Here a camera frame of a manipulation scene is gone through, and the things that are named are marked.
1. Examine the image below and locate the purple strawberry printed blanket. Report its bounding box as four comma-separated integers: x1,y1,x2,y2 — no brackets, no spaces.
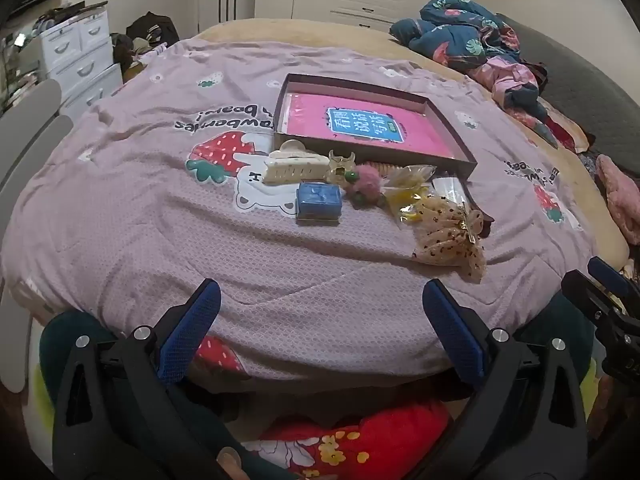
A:
0,37,601,396

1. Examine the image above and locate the red floral cloth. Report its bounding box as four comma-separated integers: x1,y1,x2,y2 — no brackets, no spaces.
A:
245,400,453,480

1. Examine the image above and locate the pink book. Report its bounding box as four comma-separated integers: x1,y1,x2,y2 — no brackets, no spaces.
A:
282,91,461,158

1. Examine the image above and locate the dark bag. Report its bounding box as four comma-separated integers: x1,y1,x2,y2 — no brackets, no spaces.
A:
125,11,180,51

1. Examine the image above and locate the cream hair claw clip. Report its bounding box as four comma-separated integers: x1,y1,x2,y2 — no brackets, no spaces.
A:
262,140,331,186

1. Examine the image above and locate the blue floral quilt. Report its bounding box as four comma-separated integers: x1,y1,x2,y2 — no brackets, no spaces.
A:
390,0,523,73

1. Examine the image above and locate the red and yellow cloth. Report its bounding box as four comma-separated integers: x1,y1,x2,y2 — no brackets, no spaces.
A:
515,102,597,153

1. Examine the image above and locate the beige polka dot hair bow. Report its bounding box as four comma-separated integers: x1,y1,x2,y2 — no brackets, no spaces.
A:
412,195,488,281

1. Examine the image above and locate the grey quilted headboard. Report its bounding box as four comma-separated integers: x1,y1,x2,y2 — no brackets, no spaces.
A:
500,12,640,161

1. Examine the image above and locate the small blue box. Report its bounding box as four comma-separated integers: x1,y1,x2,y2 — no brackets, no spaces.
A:
295,181,344,226

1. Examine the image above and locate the white packet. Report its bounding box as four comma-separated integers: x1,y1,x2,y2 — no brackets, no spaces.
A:
432,172,471,202

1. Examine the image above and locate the pink pompom hair tie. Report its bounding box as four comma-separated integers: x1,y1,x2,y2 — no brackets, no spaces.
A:
348,162,386,208

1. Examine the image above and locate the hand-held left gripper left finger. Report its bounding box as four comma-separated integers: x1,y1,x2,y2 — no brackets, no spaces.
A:
52,278,236,480

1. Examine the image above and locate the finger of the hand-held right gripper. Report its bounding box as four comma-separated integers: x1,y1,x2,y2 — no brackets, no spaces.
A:
561,270,626,327
587,257,637,302

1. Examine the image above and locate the translucent yellow hair claw clip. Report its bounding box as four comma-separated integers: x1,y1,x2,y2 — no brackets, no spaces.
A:
327,150,357,183

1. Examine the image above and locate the brown cardboard box tray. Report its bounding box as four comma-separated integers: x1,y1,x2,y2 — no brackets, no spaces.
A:
272,73,478,181

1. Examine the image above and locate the pink clothing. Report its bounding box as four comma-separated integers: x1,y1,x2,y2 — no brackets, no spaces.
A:
470,55,547,111

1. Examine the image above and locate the pink plush cloth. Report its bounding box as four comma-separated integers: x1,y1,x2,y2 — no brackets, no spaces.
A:
595,154,640,246

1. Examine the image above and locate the white drawer cabinet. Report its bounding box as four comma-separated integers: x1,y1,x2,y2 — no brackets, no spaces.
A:
30,7,124,117

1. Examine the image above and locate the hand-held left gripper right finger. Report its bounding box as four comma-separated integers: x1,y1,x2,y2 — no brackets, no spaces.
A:
422,279,588,480

